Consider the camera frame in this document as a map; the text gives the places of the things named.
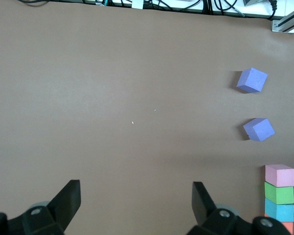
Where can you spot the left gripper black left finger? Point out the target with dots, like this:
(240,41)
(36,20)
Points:
(63,203)

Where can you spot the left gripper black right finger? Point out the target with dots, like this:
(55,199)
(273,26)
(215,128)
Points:
(203,208)

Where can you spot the blue foam cube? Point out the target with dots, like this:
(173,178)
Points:
(279,211)

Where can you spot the green foam cube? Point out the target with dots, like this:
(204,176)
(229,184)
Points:
(279,194)

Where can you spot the pink foam cube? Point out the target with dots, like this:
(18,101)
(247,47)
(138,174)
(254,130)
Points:
(279,175)

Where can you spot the orange foam cube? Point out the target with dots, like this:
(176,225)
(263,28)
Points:
(287,228)

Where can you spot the purple foam cube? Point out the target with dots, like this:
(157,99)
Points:
(252,80)
(259,129)

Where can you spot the brown table cover sheet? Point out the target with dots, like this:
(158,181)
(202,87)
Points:
(112,85)

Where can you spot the silver metal bracket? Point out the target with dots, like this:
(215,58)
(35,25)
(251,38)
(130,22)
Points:
(276,25)

